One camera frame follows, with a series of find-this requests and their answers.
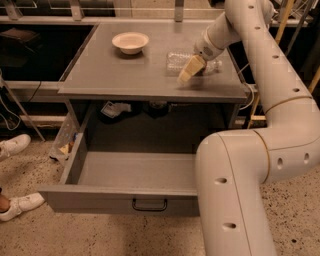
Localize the white lower sneaker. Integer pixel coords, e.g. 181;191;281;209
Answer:
0;193;45;222

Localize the white upper sneaker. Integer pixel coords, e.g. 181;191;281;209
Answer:
0;134;31;161

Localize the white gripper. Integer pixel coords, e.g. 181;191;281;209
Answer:
177;31;226;85

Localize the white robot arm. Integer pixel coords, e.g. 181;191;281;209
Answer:
178;0;320;256

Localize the white paper bowl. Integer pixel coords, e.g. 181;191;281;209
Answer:
112;32;149;55

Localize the black cable left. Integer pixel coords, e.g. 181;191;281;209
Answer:
0;80;42;132

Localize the grey cabinet with top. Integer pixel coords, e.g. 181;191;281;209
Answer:
57;21;248;134

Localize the black drawer handle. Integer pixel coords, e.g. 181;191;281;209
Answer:
132;199;168;212

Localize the clear plastic bag with items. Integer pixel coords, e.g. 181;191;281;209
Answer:
49;114;77;165

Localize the dark box on left shelf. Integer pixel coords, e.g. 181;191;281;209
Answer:
0;28;41;49

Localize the white cable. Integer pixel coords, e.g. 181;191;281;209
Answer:
237;63;256;112

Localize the white tag under cabinet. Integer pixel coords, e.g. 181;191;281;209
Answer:
101;101;132;118

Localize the yellow wooden ladder frame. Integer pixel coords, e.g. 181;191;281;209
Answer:
248;0;319;127

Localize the clear plastic water bottle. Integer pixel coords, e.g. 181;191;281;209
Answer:
166;51;223;76

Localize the white sneaker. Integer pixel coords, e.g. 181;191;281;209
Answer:
0;134;31;161
0;193;45;222

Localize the grey open top drawer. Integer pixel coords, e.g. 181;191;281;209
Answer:
39;106;207;216

